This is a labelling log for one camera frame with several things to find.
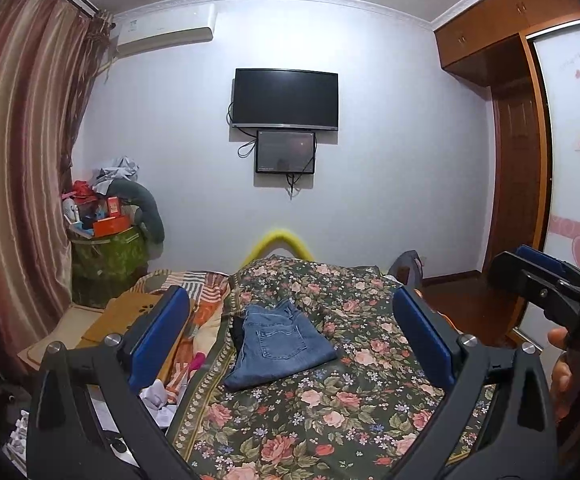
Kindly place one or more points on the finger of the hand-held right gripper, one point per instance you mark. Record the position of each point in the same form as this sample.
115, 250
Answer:
515, 272
545, 259

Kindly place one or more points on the dark floral blanket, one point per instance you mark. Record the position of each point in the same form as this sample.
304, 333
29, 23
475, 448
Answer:
320, 410

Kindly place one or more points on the yellow foam bed rail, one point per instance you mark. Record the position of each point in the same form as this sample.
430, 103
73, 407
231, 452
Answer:
277, 244

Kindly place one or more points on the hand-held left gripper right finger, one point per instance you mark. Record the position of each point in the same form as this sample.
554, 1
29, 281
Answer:
422, 342

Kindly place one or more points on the white sliding door with hearts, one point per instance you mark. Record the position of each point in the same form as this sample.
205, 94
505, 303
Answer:
575, 150

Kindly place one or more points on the small black wall monitor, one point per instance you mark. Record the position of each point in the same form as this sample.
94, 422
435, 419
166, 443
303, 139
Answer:
285, 152

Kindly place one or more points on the peach and magenta fleece blanket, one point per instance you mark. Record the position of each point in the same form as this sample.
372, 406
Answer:
202, 340

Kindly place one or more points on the blue denim pants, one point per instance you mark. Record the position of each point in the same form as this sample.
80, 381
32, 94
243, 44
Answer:
275, 340

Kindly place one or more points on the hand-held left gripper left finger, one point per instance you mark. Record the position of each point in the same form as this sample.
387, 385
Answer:
162, 332

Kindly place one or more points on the blister pill packs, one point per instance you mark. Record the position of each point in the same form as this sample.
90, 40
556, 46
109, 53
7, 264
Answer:
20, 435

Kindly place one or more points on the flat cardboard sheet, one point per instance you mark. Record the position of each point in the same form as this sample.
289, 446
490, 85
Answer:
55, 340

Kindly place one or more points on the black cloth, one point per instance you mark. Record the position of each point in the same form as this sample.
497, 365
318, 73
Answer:
237, 332

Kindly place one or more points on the green camouflage storage box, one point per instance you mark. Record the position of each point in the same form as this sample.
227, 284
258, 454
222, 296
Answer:
110, 260

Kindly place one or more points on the crumpled white paper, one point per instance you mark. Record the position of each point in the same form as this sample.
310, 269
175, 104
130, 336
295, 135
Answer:
157, 402

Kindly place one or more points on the wall-mounted black television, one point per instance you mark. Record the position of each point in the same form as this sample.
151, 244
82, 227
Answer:
285, 97

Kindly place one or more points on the grey backpack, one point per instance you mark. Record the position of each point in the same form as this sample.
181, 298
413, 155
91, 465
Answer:
406, 266

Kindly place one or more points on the striped brown curtain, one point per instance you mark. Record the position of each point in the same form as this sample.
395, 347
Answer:
20, 160

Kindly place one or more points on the grey clothes pile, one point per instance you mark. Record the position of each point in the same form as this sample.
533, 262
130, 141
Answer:
117, 170

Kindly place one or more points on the wooden wardrobe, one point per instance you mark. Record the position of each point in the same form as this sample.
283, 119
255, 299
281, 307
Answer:
485, 25

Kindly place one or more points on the bamboo lap desk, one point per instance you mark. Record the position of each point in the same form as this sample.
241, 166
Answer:
120, 320

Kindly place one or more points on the person's right hand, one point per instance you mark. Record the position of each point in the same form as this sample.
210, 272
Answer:
562, 390

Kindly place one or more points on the orange box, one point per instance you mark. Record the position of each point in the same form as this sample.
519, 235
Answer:
112, 226

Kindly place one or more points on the white air conditioner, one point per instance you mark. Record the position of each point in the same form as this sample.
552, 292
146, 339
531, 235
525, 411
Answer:
165, 30

